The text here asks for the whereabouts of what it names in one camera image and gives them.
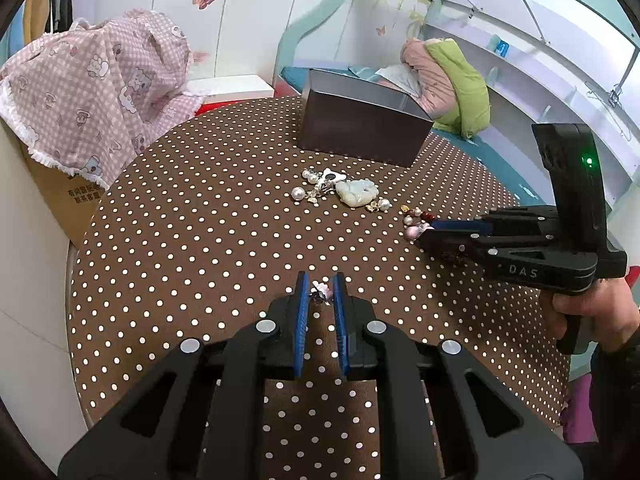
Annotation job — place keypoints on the cardboard box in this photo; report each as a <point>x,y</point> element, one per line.
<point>65,195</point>

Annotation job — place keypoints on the green jade pendant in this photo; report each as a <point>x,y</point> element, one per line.
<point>352,191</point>

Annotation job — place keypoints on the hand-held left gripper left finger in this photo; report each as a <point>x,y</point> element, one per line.
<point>301,320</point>

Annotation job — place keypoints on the pink pearl earring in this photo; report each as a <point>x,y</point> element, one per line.
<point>414,231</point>

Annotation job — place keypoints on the metal clothes hanger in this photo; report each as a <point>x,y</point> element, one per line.
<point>612,105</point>

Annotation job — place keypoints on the gold metal charm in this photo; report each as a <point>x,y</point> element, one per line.
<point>314,199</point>

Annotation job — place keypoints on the pink jacket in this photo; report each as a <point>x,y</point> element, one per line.
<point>425,75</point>

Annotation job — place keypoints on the small butterfly wall sticker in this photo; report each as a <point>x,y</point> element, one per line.
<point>380,30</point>

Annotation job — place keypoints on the pink checked cartoon cloth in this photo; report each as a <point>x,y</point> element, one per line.
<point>95,90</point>

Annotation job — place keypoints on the gold pearl earring pair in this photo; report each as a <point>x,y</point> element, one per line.
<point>379,205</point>

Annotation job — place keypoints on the white wall shelf unit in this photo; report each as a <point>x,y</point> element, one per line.
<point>540,75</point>

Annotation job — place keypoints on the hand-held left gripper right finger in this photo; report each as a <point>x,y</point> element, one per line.
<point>340,325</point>

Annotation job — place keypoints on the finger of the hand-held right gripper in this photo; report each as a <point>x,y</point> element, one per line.
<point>452,245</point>
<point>457,224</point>

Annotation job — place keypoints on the person's right forearm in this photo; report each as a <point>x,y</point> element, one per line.
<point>615,400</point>

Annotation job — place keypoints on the white carved pendant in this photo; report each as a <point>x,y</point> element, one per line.
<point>334,176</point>

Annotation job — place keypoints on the large white pearl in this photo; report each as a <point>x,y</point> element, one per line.
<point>298,193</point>

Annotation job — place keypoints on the blue item on shelf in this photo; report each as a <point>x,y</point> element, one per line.
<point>501,48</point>

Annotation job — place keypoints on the brown polka dot tablecloth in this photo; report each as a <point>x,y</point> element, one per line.
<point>200,240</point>

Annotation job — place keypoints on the green jacket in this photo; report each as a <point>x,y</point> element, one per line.
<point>465,90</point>

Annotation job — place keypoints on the person's right hand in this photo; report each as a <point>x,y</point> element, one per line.
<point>617,310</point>

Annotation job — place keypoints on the small pink flower earring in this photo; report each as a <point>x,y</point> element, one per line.
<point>320,291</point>

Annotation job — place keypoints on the pearl cluster earring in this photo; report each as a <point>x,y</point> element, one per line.
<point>311,176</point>

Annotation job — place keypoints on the hanging clothes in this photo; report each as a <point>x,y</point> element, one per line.
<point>47,5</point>

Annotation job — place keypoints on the dark brown rectangular box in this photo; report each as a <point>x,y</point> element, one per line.
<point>360,127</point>

